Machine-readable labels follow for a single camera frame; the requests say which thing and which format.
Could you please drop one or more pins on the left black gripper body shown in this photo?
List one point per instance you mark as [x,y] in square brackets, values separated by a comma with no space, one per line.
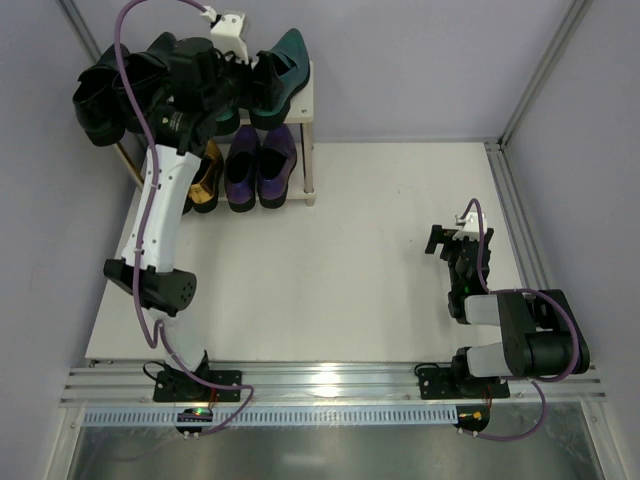
[240,80]

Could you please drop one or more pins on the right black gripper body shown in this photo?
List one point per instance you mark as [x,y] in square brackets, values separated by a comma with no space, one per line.
[454,244]

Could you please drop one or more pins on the green loafer shoe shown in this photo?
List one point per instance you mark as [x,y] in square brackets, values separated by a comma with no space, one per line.
[291,48]
[227,122]

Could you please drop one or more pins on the purple loafer shoe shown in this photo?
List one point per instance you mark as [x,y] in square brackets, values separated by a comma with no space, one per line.
[240,170]
[277,158]

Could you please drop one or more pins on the black loafer shoe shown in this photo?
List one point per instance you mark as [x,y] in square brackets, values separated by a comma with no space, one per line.
[95,101]
[146,71]

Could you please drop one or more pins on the gold loafer shoe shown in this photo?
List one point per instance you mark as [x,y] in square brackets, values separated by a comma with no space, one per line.
[204,190]

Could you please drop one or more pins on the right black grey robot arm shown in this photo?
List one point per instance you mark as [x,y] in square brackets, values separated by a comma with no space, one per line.
[539,336]

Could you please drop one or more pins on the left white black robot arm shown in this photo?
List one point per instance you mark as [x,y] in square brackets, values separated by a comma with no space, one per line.
[176,145]

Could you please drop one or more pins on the white two-tier shoe shelf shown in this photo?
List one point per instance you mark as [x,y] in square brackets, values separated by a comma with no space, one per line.
[300,121]

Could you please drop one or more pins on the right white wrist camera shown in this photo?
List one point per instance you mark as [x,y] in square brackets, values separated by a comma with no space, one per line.
[468,227]

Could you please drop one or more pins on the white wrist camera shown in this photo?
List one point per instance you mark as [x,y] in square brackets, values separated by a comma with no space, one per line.
[468,227]
[228,30]

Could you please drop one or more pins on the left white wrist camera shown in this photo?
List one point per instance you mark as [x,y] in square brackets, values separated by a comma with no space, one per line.
[228,30]

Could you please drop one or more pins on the right aluminium side rail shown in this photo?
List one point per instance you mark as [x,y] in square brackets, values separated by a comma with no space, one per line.
[528,258]

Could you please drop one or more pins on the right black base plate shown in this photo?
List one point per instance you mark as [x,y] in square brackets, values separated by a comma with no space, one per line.
[443,382]

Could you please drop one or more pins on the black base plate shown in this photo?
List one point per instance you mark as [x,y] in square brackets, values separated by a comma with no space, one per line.
[172,386]
[443,382]

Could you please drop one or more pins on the left aluminium frame post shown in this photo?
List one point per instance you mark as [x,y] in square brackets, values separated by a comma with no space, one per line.
[80,29]

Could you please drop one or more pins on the aluminium frame post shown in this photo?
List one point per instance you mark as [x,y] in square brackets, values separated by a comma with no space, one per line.
[560,40]
[80,29]

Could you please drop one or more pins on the grey slotted cable duct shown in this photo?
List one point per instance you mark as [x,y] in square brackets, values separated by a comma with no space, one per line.
[268,416]

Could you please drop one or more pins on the right aluminium frame post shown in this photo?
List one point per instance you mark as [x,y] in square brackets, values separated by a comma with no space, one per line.
[560,40]

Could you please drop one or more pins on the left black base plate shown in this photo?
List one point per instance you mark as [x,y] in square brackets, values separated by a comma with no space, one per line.
[172,386]

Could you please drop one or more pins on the aluminium mounting rail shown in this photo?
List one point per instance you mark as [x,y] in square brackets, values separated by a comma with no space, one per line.
[112,382]

